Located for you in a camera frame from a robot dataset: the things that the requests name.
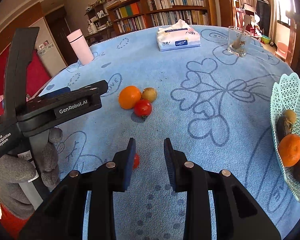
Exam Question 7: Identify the small cluttered wooden shelf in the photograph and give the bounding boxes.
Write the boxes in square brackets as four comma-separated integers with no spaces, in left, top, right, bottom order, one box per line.
[84,2,113,37]

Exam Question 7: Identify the large yellow-brown fruit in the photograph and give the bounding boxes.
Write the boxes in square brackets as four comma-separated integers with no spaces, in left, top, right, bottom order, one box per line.
[283,109,297,125]

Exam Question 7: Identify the beige wooden scoop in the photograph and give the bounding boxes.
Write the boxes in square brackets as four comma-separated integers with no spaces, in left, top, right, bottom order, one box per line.
[232,15,253,49]

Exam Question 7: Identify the smooth oval orange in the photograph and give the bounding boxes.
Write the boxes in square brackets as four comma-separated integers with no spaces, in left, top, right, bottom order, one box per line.
[118,85,142,110]

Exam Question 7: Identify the bright window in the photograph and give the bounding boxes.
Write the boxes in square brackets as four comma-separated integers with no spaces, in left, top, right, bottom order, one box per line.
[272,0,298,25]

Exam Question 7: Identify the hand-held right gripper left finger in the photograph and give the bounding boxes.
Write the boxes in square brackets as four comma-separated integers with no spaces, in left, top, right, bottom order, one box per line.
[19,137,137,240]

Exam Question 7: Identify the red wall panel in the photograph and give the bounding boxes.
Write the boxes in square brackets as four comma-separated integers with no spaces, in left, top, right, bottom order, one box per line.
[0,50,52,120]

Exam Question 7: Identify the mint green lattice basket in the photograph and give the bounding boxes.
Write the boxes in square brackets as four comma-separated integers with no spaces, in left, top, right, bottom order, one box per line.
[270,72,300,204]

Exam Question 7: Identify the pink insulated bottle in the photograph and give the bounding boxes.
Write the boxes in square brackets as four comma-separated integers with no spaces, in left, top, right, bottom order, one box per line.
[67,29,94,66]

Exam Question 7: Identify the small yellow-brown fruit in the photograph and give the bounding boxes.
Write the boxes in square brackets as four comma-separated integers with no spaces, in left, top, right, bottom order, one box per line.
[141,87,157,103]

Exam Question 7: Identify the white tissue pack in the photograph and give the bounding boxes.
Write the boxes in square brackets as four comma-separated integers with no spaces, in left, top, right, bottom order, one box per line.
[156,19,202,52]

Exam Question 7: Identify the small dark brown fruit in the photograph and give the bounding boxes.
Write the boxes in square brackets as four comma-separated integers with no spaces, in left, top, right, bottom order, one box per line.
[276,116,293,143]

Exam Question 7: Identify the clear drinking glass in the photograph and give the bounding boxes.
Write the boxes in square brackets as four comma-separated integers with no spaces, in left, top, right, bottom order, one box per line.
[227,26,252,57]

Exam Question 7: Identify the dark hanging garment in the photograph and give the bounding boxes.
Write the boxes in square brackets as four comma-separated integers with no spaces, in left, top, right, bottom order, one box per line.
[255,0,270,37]

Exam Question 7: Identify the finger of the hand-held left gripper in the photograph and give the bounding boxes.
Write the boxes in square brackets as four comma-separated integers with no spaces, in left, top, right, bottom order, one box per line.
[72,80,109,98]
[41,87,71,99]

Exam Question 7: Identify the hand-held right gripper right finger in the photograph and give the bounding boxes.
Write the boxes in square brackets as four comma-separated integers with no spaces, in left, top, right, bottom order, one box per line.
[164,137,282,240]

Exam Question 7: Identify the wooden bookshelf with books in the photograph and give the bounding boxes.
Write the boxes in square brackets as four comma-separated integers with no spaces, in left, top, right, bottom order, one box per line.
[107,0,217,36]

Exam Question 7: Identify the dark brown door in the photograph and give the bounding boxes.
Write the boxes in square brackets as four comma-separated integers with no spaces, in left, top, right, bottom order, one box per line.
[44,6,68,68]

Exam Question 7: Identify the person's left hand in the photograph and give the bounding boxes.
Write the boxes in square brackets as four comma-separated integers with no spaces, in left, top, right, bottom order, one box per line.
[0,127,63,220]

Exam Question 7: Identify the textured mandarin orange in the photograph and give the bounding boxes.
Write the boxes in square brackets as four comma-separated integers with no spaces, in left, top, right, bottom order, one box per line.
[279,134,300,167]

